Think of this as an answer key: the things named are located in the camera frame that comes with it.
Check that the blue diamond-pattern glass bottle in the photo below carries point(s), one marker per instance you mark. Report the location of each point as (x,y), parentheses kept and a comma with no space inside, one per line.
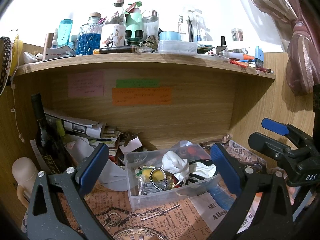
(88,41)

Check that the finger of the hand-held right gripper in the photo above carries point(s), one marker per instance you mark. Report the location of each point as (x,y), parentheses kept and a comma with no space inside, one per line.
(273,126)
(265,142)

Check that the clear lidded plastic container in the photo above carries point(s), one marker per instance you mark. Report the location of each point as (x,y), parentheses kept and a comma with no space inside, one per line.
(177,47)

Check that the glass jar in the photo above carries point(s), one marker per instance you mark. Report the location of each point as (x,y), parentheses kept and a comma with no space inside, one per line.
(237,35)

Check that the beige thermos bottle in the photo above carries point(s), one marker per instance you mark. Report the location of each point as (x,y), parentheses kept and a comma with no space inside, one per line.
(23,172)

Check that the small black bottle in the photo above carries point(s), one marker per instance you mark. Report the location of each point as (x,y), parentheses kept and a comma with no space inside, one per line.
(223,41)

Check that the yellow ribbon roll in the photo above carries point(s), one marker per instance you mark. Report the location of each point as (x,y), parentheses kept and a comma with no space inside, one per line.
(16,52)

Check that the white card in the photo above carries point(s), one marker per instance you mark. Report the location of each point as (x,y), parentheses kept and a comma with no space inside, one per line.
(133,143)

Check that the clear bottle with illustrated label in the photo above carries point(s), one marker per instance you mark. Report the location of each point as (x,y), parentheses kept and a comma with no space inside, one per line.
(113,36)

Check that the vintage newspaper print mat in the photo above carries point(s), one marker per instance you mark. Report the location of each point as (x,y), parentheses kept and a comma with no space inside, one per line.
(162,222)

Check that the green paper note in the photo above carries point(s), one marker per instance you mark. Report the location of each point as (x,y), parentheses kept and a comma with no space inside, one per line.
(137,83)

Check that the dark wine bottle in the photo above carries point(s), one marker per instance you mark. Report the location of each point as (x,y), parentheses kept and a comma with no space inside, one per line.
(42,130)

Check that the teal plastic bottle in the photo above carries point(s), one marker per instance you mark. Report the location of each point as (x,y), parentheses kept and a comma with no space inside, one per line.
(65,32)

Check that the light blue tape roll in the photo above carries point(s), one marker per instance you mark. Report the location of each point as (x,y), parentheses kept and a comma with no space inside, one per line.
(170,35)

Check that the red cloth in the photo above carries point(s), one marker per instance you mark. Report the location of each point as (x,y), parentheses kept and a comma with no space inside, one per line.
(178,180)

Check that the white cloth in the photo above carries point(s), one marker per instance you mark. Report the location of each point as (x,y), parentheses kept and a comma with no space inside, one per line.
(175,163)

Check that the white printed box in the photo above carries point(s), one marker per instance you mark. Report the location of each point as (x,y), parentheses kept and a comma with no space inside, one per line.
(58,53)

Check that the mint green pump bottle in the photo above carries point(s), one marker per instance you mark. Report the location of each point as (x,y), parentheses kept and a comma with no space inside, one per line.
(133,21)

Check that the orange paper note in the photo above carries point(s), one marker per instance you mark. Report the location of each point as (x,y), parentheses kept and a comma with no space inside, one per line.
(142,96)

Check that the clear plastic box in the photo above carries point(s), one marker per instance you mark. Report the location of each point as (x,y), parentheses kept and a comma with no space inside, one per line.
(162,197)

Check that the toothbrush package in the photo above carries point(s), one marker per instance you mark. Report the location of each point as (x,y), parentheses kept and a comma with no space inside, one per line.
(191,25)

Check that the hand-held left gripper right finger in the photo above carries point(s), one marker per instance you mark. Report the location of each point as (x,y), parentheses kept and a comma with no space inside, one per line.
(225,170)

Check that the stack of newspapers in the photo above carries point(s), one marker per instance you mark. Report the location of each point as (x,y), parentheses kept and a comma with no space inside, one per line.
(75,127)

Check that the small bowl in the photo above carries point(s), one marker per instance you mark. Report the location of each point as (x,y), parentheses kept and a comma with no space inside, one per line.
(136,158)

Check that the small black binoculars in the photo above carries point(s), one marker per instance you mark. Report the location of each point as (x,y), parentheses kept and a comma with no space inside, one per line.
(135,33)

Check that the clear glass bottle silver cap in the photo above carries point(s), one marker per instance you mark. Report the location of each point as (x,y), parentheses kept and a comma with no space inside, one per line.
(150,25)

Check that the black and white headband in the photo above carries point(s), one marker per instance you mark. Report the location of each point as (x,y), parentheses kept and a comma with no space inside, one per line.
(202,168)

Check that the blue plastic object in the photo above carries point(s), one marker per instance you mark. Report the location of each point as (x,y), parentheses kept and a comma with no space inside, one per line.
(221,197)

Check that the brown pen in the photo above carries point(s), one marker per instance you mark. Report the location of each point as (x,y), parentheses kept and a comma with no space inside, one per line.
(115,50)

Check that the wooden shelf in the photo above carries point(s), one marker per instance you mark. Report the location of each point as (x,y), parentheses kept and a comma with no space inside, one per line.
(150,60)

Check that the pink curtain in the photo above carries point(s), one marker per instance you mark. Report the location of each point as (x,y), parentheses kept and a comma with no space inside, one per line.
(300,55)

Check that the blue stamp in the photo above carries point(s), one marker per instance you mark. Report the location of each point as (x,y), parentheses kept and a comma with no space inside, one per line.
(259,57)

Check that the cardboard tube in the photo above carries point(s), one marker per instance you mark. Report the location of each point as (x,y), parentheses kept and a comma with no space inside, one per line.
(48,45)

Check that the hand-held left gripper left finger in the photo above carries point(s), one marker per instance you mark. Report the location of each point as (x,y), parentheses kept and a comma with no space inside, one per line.
(92,166)

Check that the black lace ribbon roll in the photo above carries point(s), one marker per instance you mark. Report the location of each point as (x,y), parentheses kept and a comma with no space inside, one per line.
(5,60)

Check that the pink paper note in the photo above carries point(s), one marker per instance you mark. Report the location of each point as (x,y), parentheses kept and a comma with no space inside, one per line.
(86,83)

